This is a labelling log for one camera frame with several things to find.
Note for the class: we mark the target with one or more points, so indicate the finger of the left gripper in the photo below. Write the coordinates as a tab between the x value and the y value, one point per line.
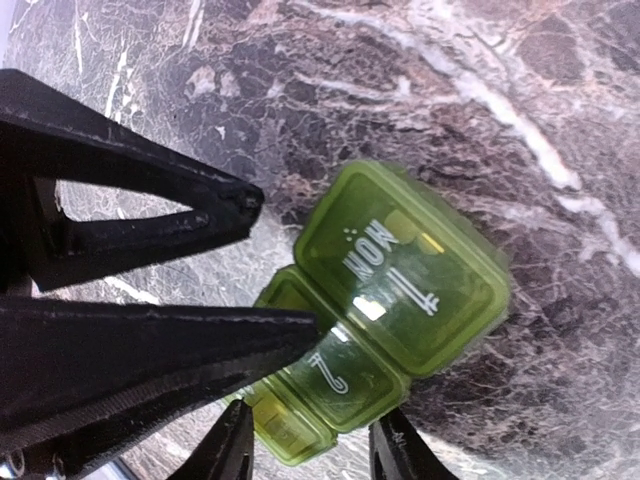
83	197
83	382

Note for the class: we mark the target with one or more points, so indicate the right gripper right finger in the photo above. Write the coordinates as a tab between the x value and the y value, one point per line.
396	451

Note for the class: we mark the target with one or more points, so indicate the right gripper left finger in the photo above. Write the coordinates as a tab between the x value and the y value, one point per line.
227	451

